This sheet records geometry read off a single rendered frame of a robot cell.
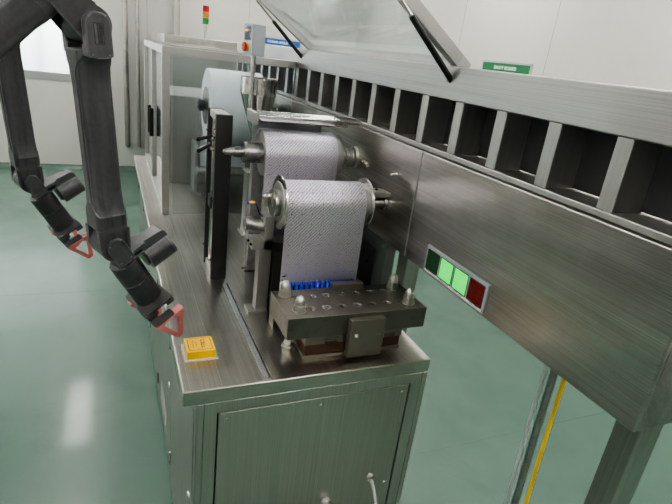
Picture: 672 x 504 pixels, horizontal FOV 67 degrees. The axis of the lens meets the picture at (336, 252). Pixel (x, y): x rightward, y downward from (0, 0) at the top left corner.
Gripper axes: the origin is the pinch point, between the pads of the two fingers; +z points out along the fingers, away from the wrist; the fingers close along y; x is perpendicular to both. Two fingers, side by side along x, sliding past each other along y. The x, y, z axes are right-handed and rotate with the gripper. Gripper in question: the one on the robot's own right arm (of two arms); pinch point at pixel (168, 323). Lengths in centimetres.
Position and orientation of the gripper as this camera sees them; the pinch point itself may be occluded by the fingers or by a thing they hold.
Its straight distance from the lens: 120.7
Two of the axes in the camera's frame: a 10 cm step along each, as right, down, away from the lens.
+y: -7.0, -3.3, 6.4
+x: -6.8, 6.0, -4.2
